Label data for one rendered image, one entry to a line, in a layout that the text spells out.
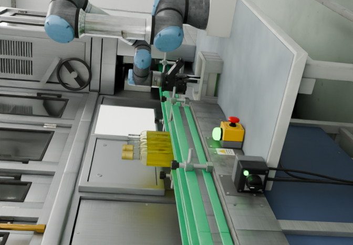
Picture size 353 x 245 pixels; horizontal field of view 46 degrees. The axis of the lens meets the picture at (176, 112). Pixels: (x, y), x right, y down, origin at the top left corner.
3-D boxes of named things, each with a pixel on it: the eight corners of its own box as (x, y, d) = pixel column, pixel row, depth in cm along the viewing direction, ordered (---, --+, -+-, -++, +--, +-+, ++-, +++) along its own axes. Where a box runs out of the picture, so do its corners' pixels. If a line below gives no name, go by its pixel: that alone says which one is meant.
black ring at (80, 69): (91, 90, 268) (57, 87, 266) (93, 57, 261) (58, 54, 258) (90, 92, 264) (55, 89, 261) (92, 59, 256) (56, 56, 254)
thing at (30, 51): (118, 66, 336) (2, 55, 325) (121, 19, 322) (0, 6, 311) (114, 95, 271) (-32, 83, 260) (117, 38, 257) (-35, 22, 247)
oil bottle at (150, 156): (190, 162, 171) (138, 159, 169) (193, 150, 169) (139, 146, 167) (192, 169, 166) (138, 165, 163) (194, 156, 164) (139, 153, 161)
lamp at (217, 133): (219, 137, 149) (210, 136, 149) (220, 125, 148) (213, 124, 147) (221, 142, 145) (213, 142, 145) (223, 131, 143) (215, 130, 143)
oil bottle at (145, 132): (186, 144, 187) (138, 140, 185) (187, 132, 185) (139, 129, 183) (187, 149, 182) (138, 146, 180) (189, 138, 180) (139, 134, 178)
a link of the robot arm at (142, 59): (134, 41, 185) (133, 58, 194) (133, 60, 178) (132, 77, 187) (152, 43, 186) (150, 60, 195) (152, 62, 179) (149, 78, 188)
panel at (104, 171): (155, 112, 251) (97, 108, 247) (156, 108, 250) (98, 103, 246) (164, 196, 168) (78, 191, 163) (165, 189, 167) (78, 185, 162)
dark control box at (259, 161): (258, 179, 126) (230, 177, 125) (263, 155, 123) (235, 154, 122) (266, 194, 119) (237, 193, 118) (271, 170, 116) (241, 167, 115)
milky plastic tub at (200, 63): (209, 95, 208) (191, 94, 207) (216, 51, 200) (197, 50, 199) (215, 108, 192) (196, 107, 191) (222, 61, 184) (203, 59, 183)
